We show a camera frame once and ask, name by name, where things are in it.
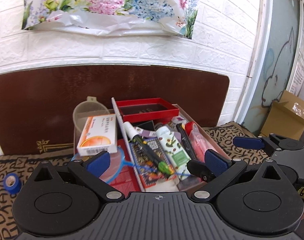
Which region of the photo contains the white floral cream tube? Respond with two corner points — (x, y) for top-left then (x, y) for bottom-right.
(156, 126), (191, 180)

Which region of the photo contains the orange white medicine box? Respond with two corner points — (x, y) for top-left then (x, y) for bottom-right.
(77, 114), (118, 157)

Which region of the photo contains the red tape roll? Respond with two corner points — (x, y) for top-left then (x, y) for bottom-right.
(185, 121), (198, 136)

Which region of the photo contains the blue tape roll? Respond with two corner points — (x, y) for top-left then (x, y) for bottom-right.
(3, 173), (22, 194)

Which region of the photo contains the pink plastic pouch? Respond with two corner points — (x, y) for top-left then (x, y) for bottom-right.
(189, 128), (214, 162)

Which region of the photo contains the blue rimmed strainer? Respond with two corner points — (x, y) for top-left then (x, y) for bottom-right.
(72, 147), (181, 186)

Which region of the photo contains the red booklet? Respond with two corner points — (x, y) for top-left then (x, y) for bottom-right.
(109, 139), (141, 196)

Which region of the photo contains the black green marker pen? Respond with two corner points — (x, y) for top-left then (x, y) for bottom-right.
(124, 121), (174, 177)

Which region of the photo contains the cardboard box on floor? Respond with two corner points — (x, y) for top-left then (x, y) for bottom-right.
(260, 90), (304, 140)

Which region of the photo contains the white plastic knife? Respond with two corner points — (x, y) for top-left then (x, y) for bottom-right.
(111, 97), (145, 192)

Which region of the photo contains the cardboard storage box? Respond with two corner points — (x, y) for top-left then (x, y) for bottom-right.
(73, 97), (232, 193)

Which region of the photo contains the clear plastic measuring cup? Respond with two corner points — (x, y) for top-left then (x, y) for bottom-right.
(73, 96), (109, 139)

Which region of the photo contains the dark wooden headboard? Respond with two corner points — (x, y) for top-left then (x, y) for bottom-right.
(0, 65), (230, 155)

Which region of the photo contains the floral plastic bag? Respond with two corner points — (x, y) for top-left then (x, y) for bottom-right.
(22, 0), (199, 38)

